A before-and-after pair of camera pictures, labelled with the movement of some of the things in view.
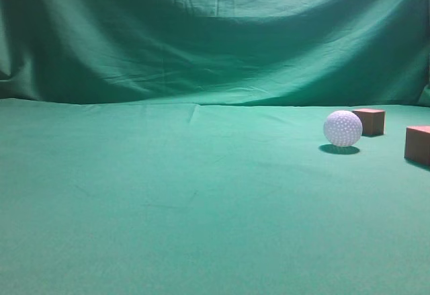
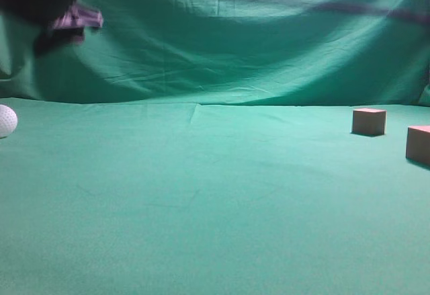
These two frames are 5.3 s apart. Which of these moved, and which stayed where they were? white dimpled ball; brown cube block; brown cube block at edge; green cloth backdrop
Moved: white dimpled ball
Stayed: green cloth backdrop; brown cube block; brown cube block at edge
